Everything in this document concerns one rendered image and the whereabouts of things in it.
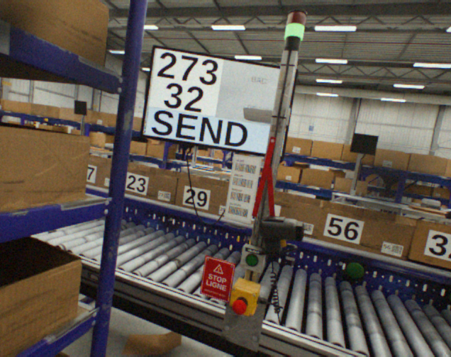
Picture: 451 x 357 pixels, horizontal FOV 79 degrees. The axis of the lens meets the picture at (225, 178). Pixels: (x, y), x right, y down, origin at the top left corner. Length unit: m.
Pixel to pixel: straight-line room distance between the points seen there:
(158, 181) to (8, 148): 1.29
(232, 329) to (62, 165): 0.71
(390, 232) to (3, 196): 1.37
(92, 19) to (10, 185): 0.26
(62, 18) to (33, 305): 0.39
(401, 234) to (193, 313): 0.96
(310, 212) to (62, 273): 1.13
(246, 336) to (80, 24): 0.87
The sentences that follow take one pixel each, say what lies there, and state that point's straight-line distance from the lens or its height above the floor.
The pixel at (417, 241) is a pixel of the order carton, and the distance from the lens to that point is 1.48.
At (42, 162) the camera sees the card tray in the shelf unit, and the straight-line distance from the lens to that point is 0.45.
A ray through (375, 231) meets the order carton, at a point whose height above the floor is 0.99.
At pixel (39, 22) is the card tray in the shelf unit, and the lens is 0.44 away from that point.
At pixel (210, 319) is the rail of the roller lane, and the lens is 0.98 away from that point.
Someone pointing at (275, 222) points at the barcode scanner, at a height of 1.08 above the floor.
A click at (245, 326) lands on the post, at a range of 0.95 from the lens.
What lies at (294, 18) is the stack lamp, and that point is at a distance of 0.88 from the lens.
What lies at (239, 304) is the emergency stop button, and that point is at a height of 0.85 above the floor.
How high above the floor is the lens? 1.25
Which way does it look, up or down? 6 degrees down
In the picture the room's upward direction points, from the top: 9 degrees clockwise
